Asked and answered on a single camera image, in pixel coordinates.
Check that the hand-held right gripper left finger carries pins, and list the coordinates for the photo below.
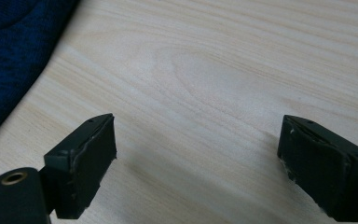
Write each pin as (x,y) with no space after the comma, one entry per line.
(84,168)

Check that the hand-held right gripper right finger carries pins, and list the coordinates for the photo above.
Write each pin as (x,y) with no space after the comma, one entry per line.
(320,168)

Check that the dark blue knitted cloth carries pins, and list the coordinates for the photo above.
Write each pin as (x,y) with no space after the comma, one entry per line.
(11,53)

